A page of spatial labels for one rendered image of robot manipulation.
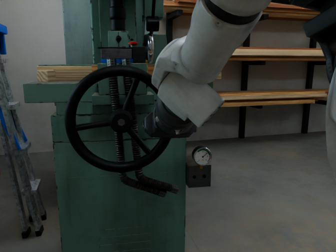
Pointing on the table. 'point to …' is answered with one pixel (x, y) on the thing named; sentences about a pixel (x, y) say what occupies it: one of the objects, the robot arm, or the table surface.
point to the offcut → (46, 76)
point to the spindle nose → (117, 15)
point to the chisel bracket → (116, 41)
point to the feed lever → (152, 20)
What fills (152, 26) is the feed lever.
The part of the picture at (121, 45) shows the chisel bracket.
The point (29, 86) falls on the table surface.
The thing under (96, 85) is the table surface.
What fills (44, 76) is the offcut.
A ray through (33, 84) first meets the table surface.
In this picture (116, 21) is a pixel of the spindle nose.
